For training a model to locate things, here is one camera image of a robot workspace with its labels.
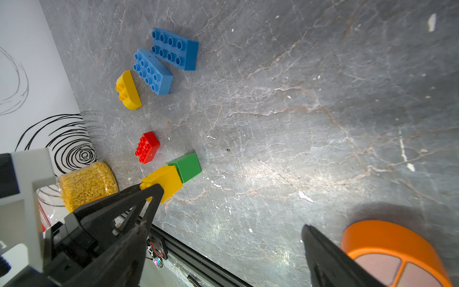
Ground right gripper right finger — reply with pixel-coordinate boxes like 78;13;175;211
301;225;383;287

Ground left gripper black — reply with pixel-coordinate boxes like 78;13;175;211
6;184;164;287

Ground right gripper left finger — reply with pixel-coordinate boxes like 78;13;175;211
63;221;148;287

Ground orange half-round lego piece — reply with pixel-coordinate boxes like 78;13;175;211
341;220;452;287

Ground yellow small lego brick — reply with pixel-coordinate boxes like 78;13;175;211
140;166;183;204

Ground red long lego brick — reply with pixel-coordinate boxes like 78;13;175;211
135;132;160;164

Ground green small lego brick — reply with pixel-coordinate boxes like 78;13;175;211
167;153;202;184

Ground light blue lego brick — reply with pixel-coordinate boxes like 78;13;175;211
133;49;173;96

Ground dark blue lego brick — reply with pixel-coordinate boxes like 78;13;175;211
151;28;199;71

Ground red-lidded jar yellow contents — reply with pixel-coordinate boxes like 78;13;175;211
37;161;119;230

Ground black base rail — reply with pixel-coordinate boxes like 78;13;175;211
148;226;250;287

